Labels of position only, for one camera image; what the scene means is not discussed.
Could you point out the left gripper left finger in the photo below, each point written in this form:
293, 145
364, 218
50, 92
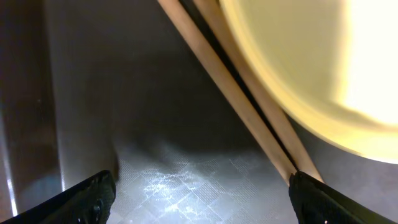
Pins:
88, 202

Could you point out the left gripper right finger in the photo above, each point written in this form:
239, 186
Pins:
315, 202

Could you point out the yellow round plate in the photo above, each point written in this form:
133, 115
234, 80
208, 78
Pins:
331, 64

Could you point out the dark brown serving tray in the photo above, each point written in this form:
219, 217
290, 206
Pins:
94, 85

